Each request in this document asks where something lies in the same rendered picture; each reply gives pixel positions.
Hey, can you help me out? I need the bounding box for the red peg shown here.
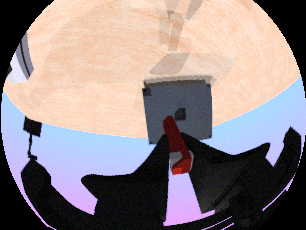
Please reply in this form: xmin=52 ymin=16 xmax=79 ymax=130
xmin=162 ymin=115 xmax=194 ymax=175

